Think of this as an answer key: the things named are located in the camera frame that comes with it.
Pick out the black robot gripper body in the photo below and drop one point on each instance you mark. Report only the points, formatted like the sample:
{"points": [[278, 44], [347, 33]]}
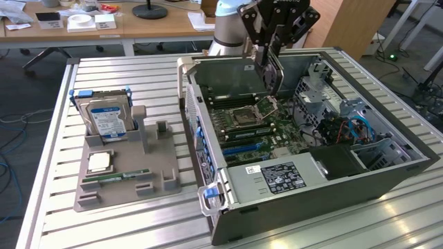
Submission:
{"points": [[282, 13]]}

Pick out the black graphics card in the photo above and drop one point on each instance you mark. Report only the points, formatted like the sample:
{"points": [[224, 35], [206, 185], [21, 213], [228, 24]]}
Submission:
{"points": [[274, 75]]}

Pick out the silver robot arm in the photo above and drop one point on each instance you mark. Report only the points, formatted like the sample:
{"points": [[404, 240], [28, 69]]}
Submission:
{"points": [[224, 33]]}

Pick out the brown cardboard box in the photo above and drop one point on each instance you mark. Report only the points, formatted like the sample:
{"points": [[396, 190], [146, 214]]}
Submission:
{"points": [[208, 10]]}

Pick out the wooden cabinet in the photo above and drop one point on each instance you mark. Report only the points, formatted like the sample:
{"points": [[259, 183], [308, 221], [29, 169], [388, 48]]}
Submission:
{"points": [[352, 26]]}

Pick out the white paper stack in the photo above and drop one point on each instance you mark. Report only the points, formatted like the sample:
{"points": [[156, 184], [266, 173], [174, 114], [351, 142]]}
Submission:
{"points": [[199, 22]]}

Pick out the white small box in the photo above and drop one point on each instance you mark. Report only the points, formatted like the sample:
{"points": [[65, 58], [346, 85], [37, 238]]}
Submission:
{"points": [[375, 46]]}

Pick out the wooden office desk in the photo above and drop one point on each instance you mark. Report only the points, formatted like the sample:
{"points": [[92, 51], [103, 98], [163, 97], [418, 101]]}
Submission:
{"points": [[155, 28]]}

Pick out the black device with green light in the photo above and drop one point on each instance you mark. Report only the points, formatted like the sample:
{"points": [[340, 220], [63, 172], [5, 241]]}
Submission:
{"points": [[391, 56]]}

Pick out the black round lamp base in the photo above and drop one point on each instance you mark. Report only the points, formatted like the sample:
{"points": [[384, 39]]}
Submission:
{"points": [[150, 13]]}

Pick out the silver perforated disk bay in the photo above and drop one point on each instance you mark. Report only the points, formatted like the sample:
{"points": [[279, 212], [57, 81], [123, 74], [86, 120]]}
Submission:
{"points": [[324, 102]]}

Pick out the metal socket cover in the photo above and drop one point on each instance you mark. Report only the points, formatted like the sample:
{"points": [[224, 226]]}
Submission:
{"points": [[259, 104]]}

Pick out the CPU socket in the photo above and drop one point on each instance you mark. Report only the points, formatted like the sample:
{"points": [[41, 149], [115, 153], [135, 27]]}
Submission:
{"points": [[243, 116]]}

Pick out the black tripod stand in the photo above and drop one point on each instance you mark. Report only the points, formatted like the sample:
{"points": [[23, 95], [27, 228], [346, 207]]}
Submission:
{"points": [[428, 80]]}

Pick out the red small packets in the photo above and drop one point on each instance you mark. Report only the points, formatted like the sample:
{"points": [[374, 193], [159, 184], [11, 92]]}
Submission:
{"points": [[107, 9]]}

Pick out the white cube box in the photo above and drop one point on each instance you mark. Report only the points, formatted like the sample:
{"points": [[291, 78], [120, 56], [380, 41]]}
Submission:
{"points": [[106, 22]]}

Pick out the blue card retention clip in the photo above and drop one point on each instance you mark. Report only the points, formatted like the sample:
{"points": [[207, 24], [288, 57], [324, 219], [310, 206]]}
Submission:
{"points": [[199, 131]]}

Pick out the green motherboard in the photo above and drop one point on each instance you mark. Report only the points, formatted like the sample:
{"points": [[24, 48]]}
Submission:
{"points": [[283, 137]]}

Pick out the blue expansion slot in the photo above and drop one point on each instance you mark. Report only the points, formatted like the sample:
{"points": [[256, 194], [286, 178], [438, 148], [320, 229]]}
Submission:
{"points": [[242, 150]]}

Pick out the white flat box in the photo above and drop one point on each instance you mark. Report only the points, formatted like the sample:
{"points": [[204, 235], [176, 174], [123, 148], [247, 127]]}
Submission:
{"points": [[82, 28]]}

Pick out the white tape roll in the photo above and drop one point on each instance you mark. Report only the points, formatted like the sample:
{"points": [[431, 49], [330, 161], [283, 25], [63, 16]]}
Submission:
{"points": [[71, 19]]}

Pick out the black fan shroud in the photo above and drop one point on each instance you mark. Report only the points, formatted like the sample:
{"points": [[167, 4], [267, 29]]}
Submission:
{"points": [[339, 160]]}

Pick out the hard disk in blue caddy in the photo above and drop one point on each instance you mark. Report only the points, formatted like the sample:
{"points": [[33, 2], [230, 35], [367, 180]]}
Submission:
{"points": [[106, 119]]}

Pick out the white box with black lid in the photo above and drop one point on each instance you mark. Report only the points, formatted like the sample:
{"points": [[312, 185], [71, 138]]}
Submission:
{"points": [[52, 24]]}

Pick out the grey cup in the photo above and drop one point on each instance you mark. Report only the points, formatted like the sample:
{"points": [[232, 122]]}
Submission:
{"points": [[51, 3]]}

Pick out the grey power supply unit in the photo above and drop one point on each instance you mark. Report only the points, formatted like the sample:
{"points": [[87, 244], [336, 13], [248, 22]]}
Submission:
{"points": [[248, 186]]}

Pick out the black office chair base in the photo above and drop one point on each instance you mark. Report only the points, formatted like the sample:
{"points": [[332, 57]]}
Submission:
{"points": [[37, 58]]}

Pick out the blue release latch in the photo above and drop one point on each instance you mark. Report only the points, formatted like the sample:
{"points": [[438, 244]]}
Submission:
{"points": [[210, 193]]}

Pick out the white card with red print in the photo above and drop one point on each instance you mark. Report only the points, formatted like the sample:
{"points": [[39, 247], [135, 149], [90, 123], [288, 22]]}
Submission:
{"points": [[17, 26]]}

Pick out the clear plastic bag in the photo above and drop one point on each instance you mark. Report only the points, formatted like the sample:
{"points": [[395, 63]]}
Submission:
{"points": [[13, 13]]}

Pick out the silver CPU chip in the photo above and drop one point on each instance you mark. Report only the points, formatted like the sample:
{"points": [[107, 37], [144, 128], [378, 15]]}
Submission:
{"points": [[99, 163]]}

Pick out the dark grey PC case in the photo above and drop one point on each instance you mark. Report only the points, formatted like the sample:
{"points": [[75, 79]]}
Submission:
{"points": [[311, 207]]}

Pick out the green RAM stick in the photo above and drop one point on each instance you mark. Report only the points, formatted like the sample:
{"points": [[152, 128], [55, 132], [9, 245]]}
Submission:
{"points": [[111, 177]]}

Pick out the grey printed parts rack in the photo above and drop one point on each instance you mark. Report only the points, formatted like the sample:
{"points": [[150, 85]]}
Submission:
{"points": [[131, 189]]}

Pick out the white desk frame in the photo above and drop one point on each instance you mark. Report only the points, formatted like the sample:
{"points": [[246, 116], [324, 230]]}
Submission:
{"points": [[432, 62]]}

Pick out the silver disk bay bracket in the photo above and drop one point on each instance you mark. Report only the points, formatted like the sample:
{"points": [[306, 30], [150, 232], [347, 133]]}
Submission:
{"points": [[380, 153]]}

